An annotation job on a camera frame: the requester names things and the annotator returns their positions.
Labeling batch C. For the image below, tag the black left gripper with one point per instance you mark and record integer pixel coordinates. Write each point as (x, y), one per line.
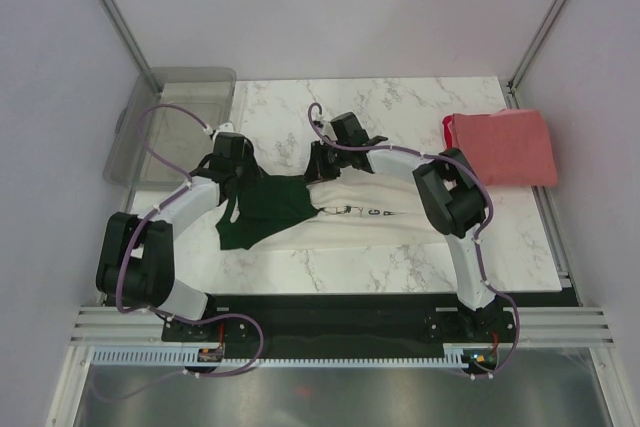
(249, 160)

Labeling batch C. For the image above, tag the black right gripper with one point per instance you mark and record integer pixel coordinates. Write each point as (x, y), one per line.
(317, 171)

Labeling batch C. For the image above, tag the cream green raglan t-shirt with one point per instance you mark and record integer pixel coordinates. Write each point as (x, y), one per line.
(356, 210)

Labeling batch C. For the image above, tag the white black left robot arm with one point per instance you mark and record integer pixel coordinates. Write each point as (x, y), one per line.
(137, 260)

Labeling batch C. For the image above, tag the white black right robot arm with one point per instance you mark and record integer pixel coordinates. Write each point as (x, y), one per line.
(455, 202)

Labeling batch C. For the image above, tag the clear grey plastic bin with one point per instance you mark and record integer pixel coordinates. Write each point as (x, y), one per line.
(168, 122)

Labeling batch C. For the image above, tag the folded red t-shirt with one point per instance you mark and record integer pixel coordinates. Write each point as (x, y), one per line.
(448, 131)

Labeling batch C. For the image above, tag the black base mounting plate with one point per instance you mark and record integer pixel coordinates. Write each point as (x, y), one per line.
(359, 325)

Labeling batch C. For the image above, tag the folded pink t-shirt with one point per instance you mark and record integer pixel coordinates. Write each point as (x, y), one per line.
(507, 148)

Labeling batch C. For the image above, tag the right aluminium frame post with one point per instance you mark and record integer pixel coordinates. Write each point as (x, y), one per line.
(543, 31)

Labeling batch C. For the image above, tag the aluminium frame post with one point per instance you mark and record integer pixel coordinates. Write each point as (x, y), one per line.
(543, 31)
(126, 36)

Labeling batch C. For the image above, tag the white slotted cable duct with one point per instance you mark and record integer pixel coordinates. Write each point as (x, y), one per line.
(194, 357)

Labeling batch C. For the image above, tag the left aluminium frame post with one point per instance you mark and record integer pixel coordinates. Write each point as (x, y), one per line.
(126, 36)

